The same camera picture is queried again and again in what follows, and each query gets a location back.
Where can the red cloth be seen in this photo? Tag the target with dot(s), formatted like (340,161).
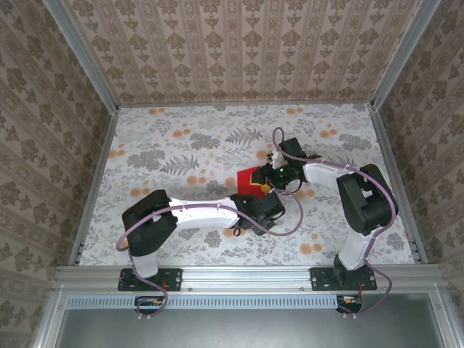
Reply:
(246,183)

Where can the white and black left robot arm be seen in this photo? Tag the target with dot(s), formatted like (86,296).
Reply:
(203,214)

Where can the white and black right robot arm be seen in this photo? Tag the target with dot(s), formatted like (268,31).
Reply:
(355,250)

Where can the floral table covering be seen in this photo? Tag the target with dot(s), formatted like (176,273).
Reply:
(203,145)

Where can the grey metal panel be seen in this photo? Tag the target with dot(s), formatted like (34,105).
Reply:
(246,330)

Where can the aluminium mounting rail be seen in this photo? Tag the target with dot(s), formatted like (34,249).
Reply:
(246,277)

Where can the aluminium rear rail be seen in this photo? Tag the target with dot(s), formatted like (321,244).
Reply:
(203,104)

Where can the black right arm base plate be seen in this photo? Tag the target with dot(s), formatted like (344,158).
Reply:
(320,281)

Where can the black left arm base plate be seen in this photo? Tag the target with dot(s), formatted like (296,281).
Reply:
(170,279)

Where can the aluminium side rail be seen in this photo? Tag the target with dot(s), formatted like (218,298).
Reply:
(395,152)
(95,181)

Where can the aluminium frame post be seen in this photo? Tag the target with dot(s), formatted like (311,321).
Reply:
(81,54)
(406,54)

